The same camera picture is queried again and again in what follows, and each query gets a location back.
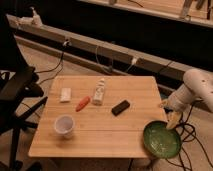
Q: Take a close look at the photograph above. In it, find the black rectangular block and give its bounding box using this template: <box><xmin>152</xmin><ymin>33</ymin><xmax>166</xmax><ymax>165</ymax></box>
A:
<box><xmin>111</xmin><ymin>100</ymin><xmax>130</xmax><ymax>116</ymax></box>

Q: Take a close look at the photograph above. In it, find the green glass plate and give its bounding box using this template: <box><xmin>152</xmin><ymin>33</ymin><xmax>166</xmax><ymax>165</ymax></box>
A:
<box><xmin>143</xmin><ymin>121</ymin><xmax>182</xmax><ymax>159</ymax></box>

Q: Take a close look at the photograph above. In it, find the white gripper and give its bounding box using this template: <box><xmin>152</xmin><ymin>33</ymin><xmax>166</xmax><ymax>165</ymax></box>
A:
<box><xmin>159</xmin><ymin>85</ymin><xmax>194</xmax><ymax>130</ymax></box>

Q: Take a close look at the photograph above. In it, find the orange carrot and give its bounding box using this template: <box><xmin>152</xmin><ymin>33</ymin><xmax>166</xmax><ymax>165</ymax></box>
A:
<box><xmin>75</xmin><ymin>96</ymin><xmax>90</xmax><ymax>112</ymax></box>

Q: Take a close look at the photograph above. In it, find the black cable bundle on floor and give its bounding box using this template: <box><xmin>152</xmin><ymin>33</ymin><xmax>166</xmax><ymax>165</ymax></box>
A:
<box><xmin>165</xmin><ymin>103</ymin><xmax>213</xmax><ymax>171</ymax></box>

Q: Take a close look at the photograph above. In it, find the black office chair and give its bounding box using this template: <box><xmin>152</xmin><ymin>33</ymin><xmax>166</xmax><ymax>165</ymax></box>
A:
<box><xmin>0</xmin><ymin>10</ymin><xmax>47</xmax><ymax>171</ymax></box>

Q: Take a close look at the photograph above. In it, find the wooden table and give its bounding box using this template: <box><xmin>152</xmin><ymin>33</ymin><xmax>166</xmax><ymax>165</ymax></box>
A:
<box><xmin>29</xmin><ymin>76</ymin><xmax>166</xmax><ymax>158</ymax></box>

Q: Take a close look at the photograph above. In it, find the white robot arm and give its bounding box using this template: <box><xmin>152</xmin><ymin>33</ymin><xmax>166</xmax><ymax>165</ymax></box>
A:
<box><xmin>159</xmin><ymin>69</ymin><xmax>213</xmax><ymax>130</ymax></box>

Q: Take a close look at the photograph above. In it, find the white soap bar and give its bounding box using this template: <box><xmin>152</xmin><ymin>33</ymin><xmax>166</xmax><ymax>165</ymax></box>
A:
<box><xmin>60</xmin><ymin>88</ymin><xmax>71</xmax><ymax>102</ymax></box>

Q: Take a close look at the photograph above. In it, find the white tube bottle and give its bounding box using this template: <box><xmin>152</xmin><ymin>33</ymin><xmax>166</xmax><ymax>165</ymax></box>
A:
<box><xmin>92</xmin><ymin>78</ymin><xmax>105</xmax><ymax>105</ymax></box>

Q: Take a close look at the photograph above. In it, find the grey metal rail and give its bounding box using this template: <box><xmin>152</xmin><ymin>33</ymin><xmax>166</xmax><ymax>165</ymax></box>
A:
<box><xmin>7</xmin><ymin>15</ymin><xmax>192</xmax><ymax>82</ymax></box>

